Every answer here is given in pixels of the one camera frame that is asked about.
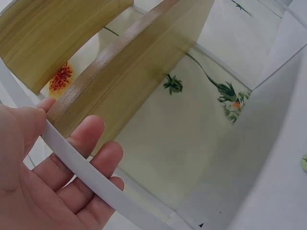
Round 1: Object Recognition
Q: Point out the person's left hand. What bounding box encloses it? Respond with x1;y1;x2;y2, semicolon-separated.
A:
0;97;125;230

